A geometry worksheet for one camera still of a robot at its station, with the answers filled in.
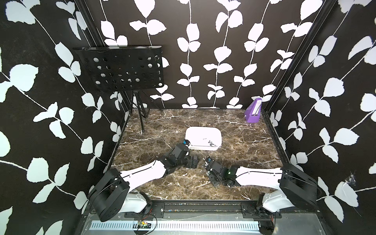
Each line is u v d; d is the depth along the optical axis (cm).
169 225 70
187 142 77
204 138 101
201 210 75
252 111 107
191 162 75
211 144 98
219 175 65
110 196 41
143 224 71
